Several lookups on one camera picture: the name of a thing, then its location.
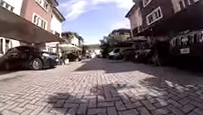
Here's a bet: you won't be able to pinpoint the red and white building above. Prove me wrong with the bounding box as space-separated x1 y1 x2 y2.
0 0 68 58

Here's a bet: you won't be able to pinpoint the dark building with white windows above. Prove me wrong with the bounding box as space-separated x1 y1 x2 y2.
124 0 203 40

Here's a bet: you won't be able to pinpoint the pale canopy shelter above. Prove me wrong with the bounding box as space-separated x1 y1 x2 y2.
59 43 83 54

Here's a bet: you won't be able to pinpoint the trees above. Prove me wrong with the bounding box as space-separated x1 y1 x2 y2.
98 33 123 58

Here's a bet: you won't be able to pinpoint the black car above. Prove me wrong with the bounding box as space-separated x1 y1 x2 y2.
2 43 61 73
167 27 203 63

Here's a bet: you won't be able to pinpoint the grey brick paved road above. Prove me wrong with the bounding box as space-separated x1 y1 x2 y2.
0 51 203 115

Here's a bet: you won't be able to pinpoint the white car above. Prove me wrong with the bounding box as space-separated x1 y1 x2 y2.
107 46 131 60

